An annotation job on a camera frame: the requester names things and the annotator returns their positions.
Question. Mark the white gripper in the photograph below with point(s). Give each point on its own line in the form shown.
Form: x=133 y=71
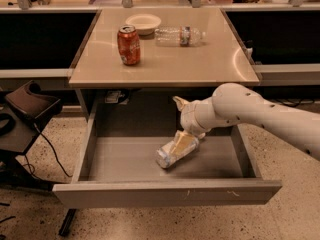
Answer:
x=189 y=117

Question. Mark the dark brown chair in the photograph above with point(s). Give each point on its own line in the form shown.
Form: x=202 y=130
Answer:
x=24 y=115

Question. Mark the clear plastic water bottle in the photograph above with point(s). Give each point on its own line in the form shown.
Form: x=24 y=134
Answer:
x=183 y=36

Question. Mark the blue labelled plastic bottle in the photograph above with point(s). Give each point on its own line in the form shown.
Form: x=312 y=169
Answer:
x=163 y=156

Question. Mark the open grey drawer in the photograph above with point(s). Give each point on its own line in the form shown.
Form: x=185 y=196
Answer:
x=117 y=165

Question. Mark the white paper bowl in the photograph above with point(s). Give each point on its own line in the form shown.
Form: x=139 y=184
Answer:
x=145 y=24

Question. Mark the power strip under counter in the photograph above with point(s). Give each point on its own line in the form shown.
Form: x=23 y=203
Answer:
x=115 y=96

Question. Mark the black table leg foot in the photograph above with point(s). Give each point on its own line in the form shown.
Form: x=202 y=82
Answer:
x=67 y=222

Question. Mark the orange soda can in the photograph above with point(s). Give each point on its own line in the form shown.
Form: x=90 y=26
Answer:
x=128 y=45

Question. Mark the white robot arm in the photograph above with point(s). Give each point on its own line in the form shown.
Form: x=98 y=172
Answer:
x=233 y=104

